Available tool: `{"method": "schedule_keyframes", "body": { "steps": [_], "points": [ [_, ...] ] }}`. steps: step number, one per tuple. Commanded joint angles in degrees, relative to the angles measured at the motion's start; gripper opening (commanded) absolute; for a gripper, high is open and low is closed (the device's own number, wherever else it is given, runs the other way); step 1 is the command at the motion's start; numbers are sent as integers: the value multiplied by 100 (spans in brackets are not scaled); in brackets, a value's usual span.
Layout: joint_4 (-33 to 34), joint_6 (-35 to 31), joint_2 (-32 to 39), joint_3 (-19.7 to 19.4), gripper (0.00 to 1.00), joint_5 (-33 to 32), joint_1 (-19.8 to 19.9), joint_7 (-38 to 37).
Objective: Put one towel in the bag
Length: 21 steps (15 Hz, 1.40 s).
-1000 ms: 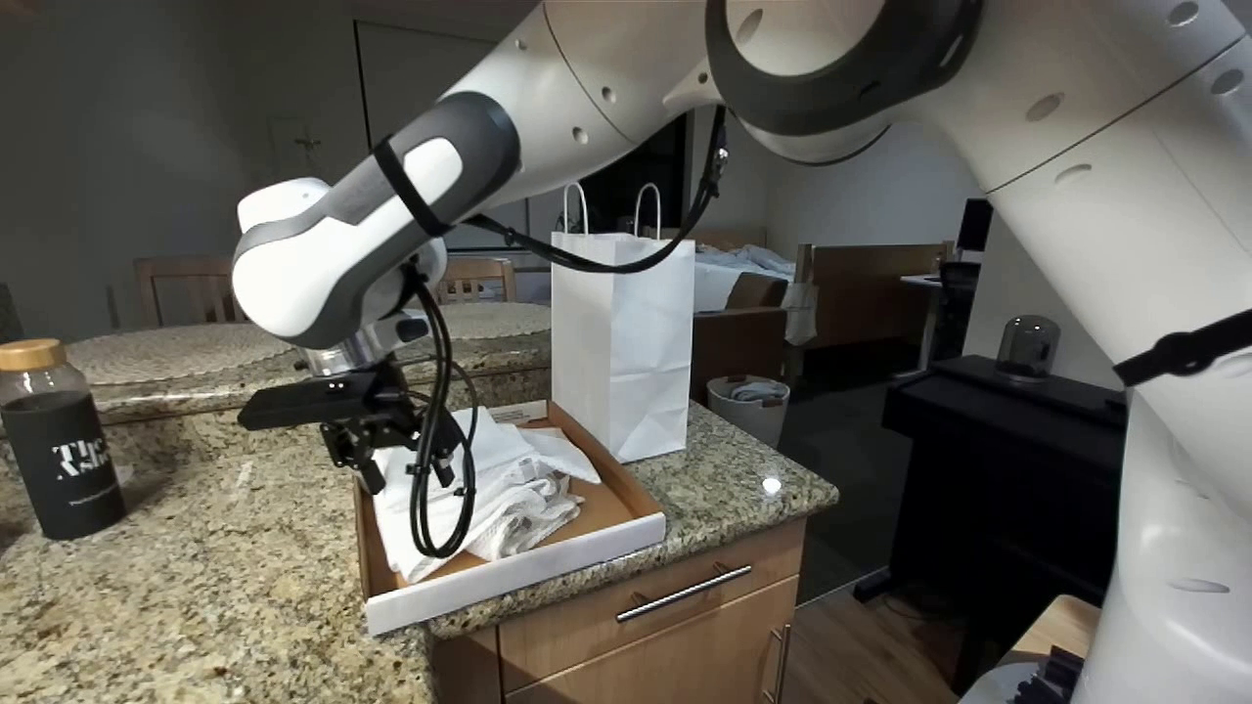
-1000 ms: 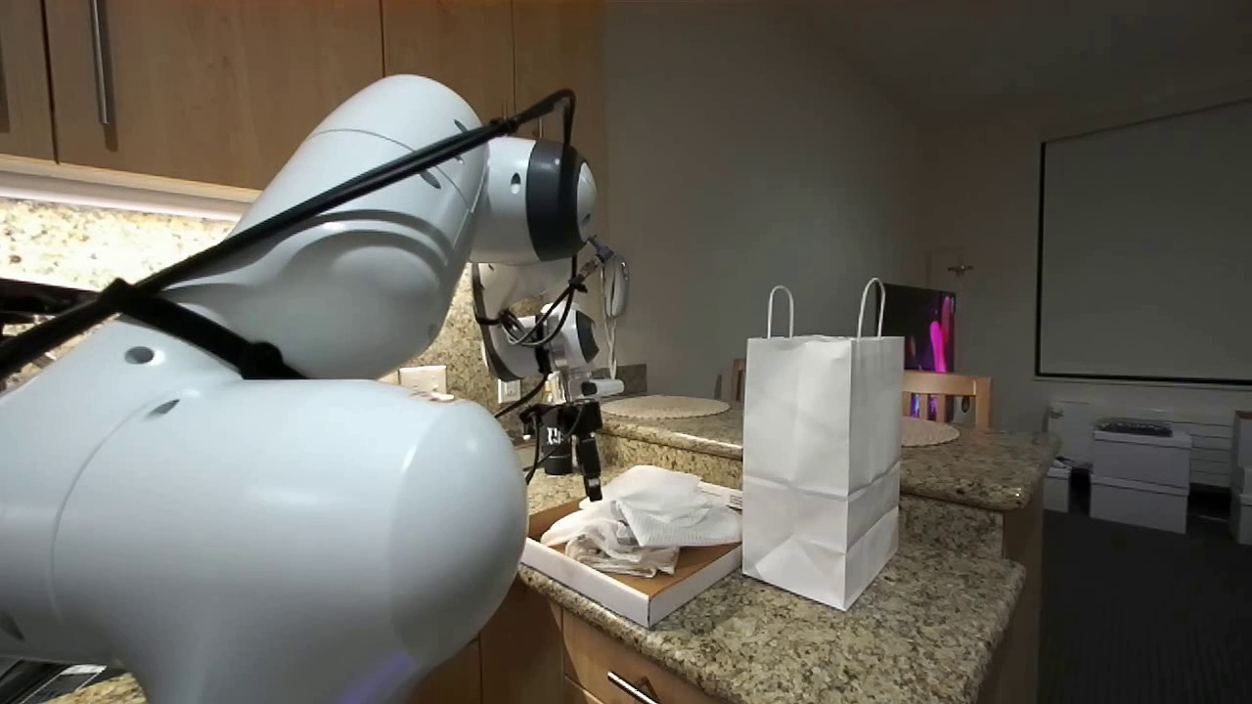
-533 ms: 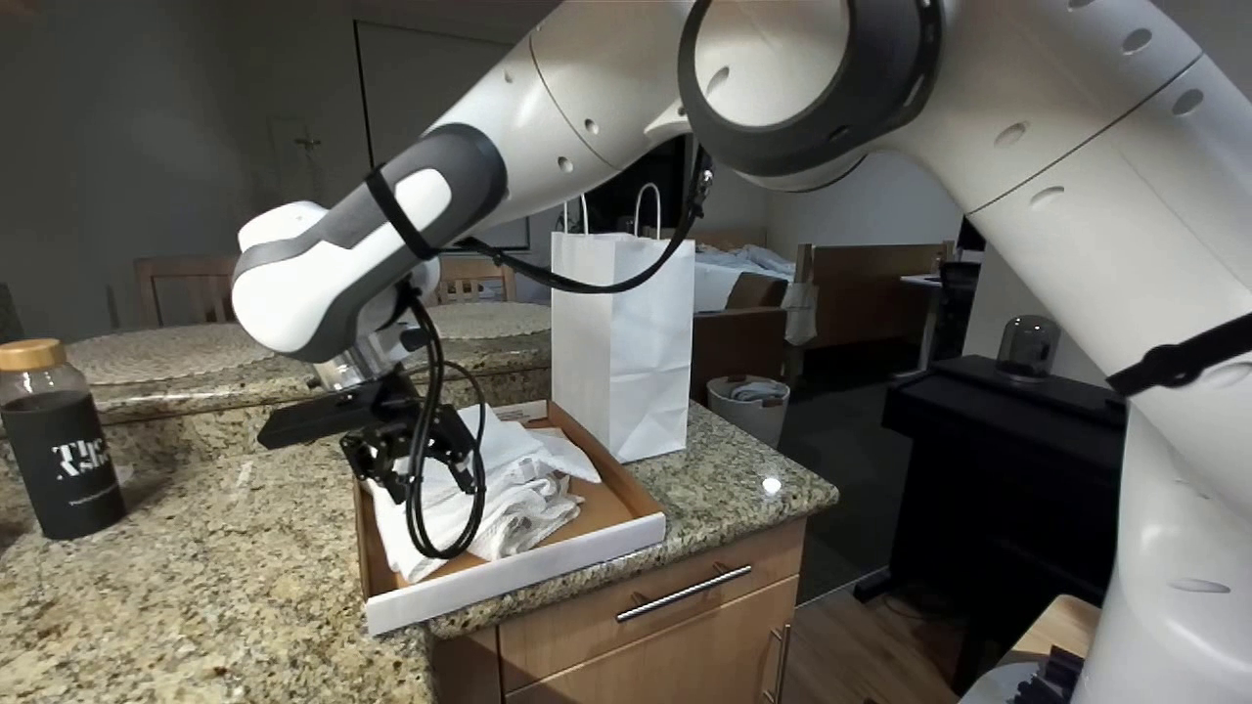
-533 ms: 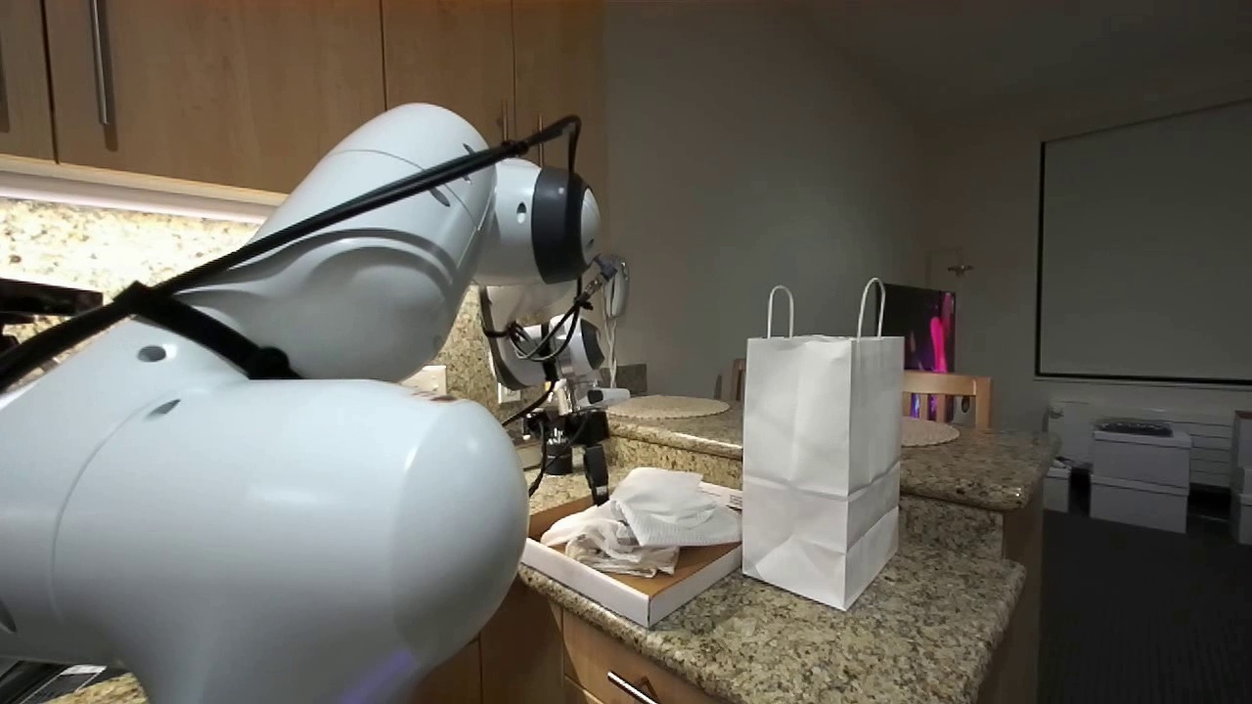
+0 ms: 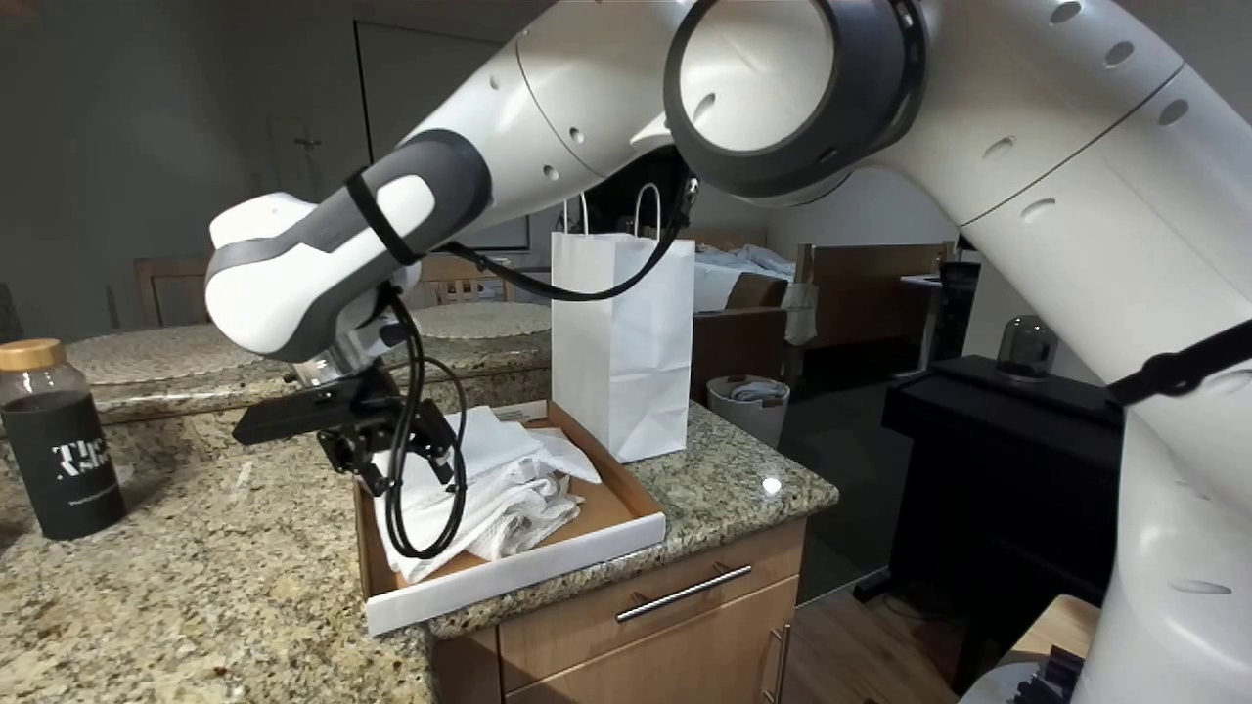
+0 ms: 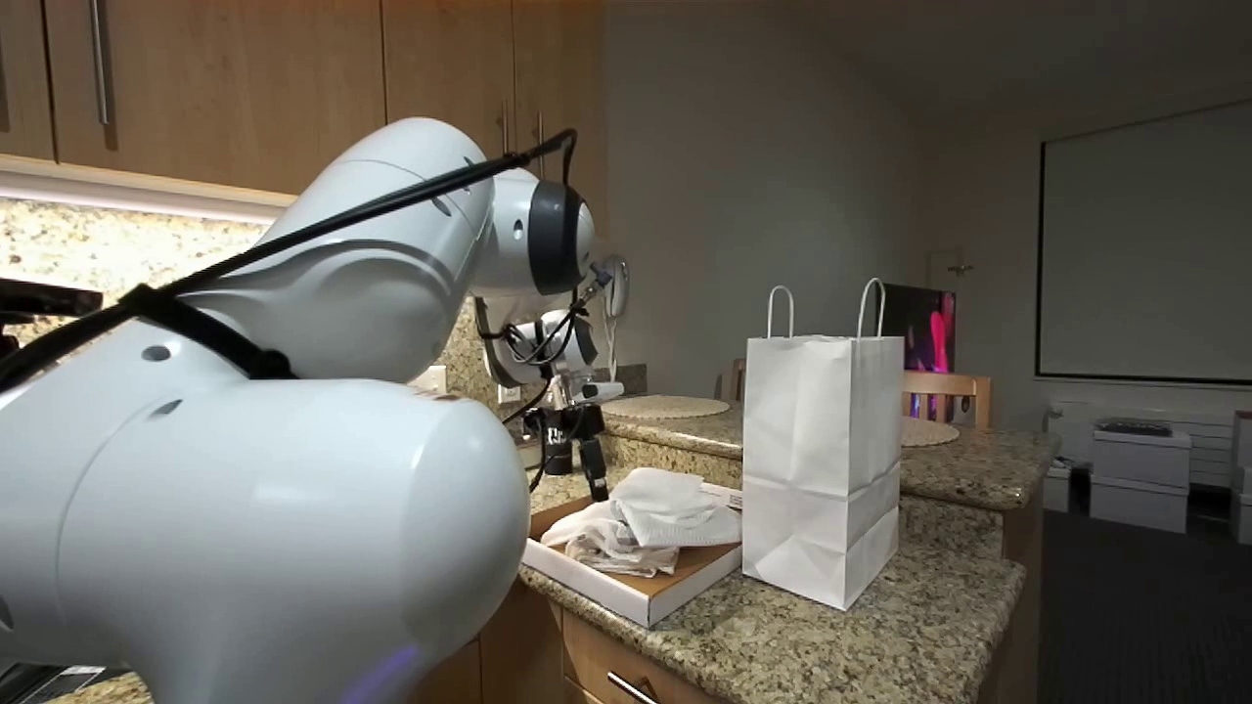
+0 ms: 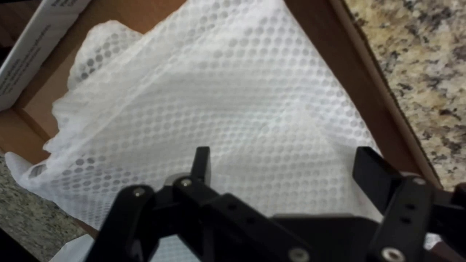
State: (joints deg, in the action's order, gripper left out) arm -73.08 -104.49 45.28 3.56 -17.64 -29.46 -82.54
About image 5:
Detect black piano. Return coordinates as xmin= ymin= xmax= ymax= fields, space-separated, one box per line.
xmin=854 ymin=353 xmax=1173 ymax=694

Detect clear glass jar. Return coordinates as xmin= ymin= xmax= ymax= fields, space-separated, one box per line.
xmin=995 ymin=307 xmax=1064 ymax=374

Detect white paper bag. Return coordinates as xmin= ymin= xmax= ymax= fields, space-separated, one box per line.
xmin=542 ymin=178 xmax=698 ymax=464

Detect white trash bin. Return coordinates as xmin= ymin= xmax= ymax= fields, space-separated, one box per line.
xmin=705 ymin=372 xmax=795 ymax=451

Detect wooden tray box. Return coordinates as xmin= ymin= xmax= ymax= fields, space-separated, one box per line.
xmin=349 ymin=397 xmax=667 ymax=640

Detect black perforated wrist plate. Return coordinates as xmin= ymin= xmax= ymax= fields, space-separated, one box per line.
xmin=232 ymin=388 xmax=345 ymax=445

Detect light wooden board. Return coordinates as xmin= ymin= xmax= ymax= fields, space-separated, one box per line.
xmin=1009 ymin=590 xmax=1107 ymax=659

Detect wooden counter cabinet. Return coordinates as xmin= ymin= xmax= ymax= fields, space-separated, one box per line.
xmin=427 ymin=515 xmax=812 ymax=704

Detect dark blue object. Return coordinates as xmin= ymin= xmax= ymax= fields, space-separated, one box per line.
xmin=959 ymin=644 xmax=1086 ymax=704

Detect brown cardboard box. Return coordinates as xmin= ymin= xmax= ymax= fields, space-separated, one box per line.
xmin=725 ymin=268 xmax=795 ymax=314

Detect large round woven placemat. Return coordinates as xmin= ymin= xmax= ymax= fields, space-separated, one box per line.
xmin=61 ymin=319 xmax=285 ymax=389

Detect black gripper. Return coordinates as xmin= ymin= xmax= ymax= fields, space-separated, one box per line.
xmin=311 ymin=366 xmax=465 ymax=496

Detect silver cabinet door handle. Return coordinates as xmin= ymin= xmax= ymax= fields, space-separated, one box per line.
xmin=757 ymin=627 xmax=795 ymax=704

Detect silver drawer handle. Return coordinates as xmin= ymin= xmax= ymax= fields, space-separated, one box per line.
xmin=609 ymin=558 xmax=756 ymax=629

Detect glass jar with black sleeve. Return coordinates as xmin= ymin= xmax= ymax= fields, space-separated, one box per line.
xmin=0 ymin=336 xmax=130 ymax=543

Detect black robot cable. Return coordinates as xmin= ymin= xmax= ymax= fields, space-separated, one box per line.
xmin=345 ymin=169 xmax=705 ymax=561

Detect white folded towel stack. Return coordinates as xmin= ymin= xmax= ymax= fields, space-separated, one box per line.
xmin=472 ymin=464 xmax=586 ymax=561

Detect thin coat stand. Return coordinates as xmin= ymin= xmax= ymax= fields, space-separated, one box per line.
xmin=285 ymin=126 xmax=329 ymax=202

